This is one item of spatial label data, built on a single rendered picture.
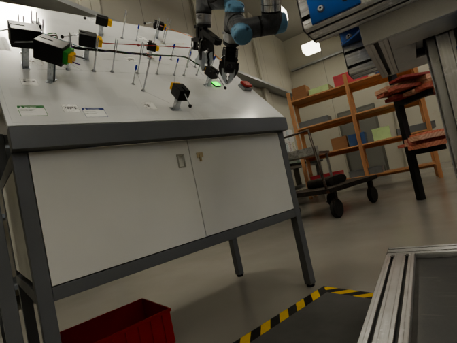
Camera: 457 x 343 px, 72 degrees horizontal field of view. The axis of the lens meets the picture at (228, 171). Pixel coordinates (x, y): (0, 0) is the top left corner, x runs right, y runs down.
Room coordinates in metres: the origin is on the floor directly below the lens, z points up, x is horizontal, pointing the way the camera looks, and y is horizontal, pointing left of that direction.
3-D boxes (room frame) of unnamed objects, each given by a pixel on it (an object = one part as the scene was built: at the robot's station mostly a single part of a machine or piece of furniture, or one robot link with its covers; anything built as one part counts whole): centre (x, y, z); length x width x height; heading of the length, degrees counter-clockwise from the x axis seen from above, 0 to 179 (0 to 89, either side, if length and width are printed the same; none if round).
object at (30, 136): (1.25, 0.13, 0.83); 1.18 x 0.05 x 0.06; 129
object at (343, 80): (6.01, -2.61, 1.12); 2.37 x 0.63 x 2.24; 59
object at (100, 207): (1.10, 0.36, 0.60); 0.55 x 0.02 x 0.39; 129
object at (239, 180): (1.44, -0.07, 0.60); 0.55 x 0.03 x 0.39; 129
